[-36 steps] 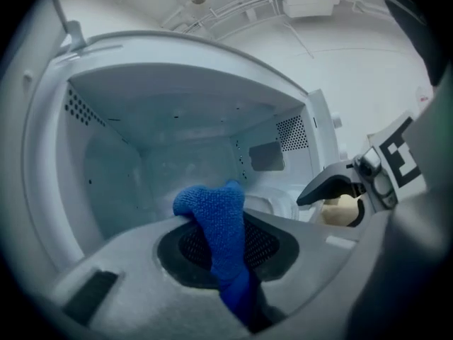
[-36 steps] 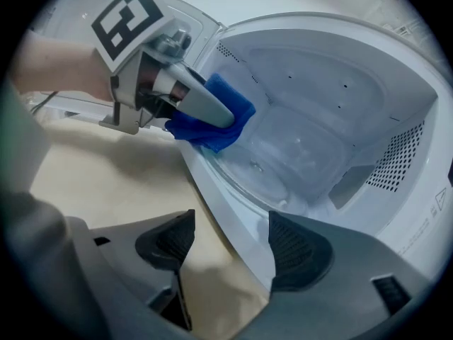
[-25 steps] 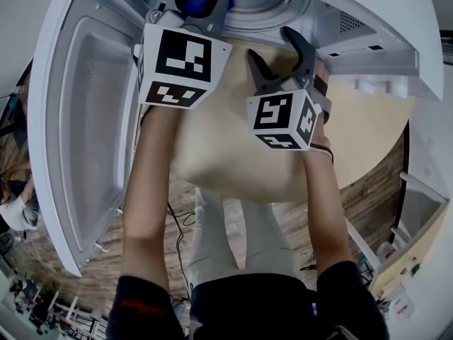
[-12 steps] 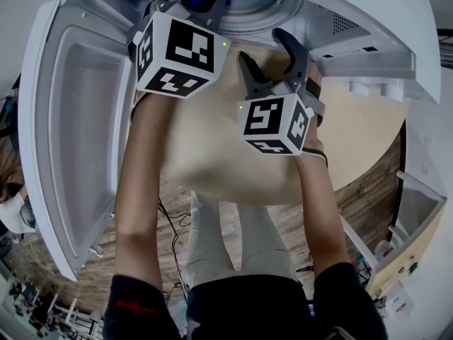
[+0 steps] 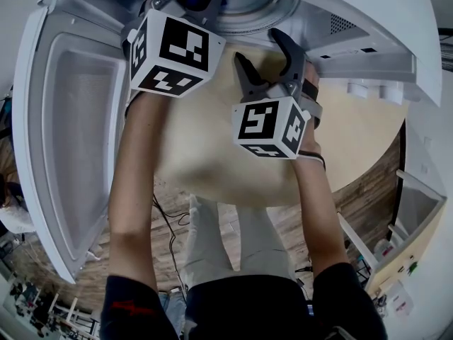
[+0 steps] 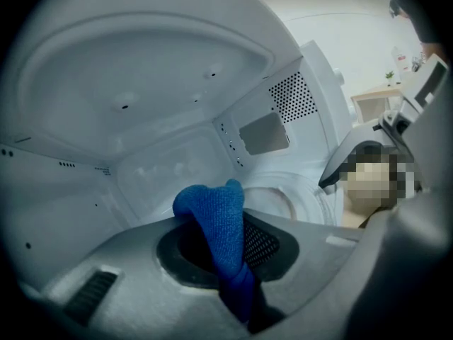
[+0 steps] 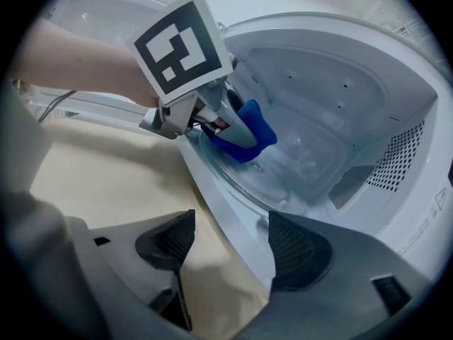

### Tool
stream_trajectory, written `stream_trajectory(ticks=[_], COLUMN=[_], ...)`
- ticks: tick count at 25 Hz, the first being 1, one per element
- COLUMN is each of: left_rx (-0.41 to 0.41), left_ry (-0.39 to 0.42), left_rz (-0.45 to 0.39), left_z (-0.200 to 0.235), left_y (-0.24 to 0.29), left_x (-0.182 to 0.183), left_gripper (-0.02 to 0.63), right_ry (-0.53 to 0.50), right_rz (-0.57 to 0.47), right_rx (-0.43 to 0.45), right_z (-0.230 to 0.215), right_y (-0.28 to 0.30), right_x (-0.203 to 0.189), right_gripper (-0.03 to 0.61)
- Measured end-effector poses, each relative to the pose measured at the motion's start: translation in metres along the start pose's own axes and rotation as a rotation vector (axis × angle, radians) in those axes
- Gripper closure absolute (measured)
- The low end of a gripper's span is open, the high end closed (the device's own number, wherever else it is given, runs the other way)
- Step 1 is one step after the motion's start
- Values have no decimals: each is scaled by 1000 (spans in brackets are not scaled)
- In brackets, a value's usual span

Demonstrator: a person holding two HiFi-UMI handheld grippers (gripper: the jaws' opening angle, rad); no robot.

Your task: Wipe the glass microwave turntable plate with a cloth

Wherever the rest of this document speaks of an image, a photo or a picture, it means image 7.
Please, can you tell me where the blue cloth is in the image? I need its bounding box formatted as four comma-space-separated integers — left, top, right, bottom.
201, 99, 278, 165

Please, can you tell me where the grey waveguide cover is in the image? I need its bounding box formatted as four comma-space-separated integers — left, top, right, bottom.
328, 164, 377, 211

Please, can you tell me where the glass microwave turntable plate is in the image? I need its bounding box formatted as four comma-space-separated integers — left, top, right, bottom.
198, 125, 309, 220

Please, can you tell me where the white microwave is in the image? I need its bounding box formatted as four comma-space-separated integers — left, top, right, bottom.
176, 11, 453, 292

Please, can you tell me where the thin grey cable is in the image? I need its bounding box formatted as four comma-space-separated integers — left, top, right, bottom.
38, 89, 78, 124

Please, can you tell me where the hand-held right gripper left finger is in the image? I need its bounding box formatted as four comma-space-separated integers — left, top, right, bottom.
66, 209, 197, 332

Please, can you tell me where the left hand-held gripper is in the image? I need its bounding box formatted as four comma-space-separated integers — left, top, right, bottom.
133, 0, 260, 149

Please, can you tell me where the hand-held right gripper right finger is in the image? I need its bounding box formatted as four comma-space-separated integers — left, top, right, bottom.
267, 210, 438, 340

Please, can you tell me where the person's left forearm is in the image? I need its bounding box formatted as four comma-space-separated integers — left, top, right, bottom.
9, 17, 161, 109

